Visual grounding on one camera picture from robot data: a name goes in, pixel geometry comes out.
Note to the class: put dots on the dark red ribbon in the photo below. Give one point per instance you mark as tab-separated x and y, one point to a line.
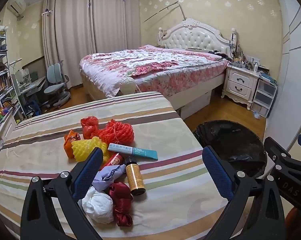
120	200

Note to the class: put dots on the black lined trash bin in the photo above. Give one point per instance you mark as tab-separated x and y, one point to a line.
235	145

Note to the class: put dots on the thin metal rod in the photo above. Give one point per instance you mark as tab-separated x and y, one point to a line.
182	11

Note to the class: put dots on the red can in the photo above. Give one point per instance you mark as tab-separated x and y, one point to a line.
114	159

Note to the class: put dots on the red plastic bag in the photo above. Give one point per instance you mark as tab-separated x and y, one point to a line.
89	127

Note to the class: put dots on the clear plastic drawer unit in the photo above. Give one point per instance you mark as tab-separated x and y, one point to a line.
264	97

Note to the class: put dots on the blue and white crumpled item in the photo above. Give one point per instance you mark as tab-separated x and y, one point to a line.
256	115

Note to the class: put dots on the white tufted bed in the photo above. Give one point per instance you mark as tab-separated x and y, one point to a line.
195	37

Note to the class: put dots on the orange wrapper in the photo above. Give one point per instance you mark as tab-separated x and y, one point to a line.
70	145

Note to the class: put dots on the beige curtain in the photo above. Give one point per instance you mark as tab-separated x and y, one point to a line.
68	42
115	17

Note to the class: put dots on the person's right forearm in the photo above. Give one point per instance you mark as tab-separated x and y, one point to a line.
296	222

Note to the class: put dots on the yellow foam fruit net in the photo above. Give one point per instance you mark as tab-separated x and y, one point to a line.
86	146

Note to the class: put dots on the floral quilt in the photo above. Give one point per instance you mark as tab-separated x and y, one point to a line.
150	65

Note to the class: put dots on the grey office chair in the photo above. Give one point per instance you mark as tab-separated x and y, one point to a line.
53	75

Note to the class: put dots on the white nightstand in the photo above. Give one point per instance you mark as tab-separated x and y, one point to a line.
240	80

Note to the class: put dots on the striped cloth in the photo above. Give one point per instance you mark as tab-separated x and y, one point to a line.
153	120

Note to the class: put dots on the white bottle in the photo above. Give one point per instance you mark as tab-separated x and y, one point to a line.
256	67

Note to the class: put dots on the teal and white box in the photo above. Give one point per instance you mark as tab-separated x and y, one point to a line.
135	152

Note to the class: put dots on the white round bedpost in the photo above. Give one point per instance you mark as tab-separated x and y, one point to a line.
126	85

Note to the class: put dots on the white wardrobe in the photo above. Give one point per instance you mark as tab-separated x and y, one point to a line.
290	55

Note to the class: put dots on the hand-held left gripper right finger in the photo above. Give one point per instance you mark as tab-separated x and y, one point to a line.
216	177

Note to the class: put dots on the purple paper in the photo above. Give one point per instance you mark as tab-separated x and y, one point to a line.
108	177

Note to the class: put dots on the blue stool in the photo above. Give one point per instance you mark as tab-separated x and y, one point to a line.
31	107

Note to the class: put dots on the white bookshelf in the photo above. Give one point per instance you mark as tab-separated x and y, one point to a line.
0	80

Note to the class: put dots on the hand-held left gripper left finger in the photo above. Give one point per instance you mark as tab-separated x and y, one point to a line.
88	170

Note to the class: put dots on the red foam fruit net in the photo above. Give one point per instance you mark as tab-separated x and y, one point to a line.
118	132

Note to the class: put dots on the white air conditioner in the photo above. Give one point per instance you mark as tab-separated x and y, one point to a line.
16	3

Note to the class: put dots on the black object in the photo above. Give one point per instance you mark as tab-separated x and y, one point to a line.
216	53

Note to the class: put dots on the brown bottle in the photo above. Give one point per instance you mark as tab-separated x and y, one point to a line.
134	177

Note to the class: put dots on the white storage box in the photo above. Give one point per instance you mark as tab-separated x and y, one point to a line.
195	105

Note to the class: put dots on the grey study desk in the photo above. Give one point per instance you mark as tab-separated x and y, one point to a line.
31	83

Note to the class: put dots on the stack of teal books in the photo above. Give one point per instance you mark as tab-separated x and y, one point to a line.
268	76

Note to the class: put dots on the cluster of small bottles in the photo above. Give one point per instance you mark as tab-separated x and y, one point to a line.
243	62

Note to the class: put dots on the white tissue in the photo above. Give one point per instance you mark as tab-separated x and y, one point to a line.
98	205

